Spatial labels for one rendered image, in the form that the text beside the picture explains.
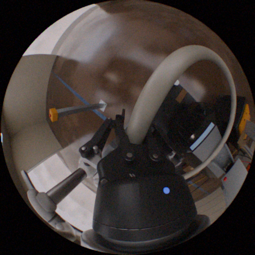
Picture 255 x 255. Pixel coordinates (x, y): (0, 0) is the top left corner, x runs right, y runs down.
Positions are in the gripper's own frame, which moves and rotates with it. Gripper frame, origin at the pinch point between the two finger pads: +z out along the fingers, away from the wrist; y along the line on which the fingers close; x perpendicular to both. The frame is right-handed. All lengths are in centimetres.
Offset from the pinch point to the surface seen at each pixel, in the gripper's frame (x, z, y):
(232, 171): -12, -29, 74
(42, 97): -27, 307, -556
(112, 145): -48, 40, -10
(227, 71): 21.9, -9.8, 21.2
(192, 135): -15, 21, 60
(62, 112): -22, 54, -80
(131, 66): 54, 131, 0
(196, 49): 16.5, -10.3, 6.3
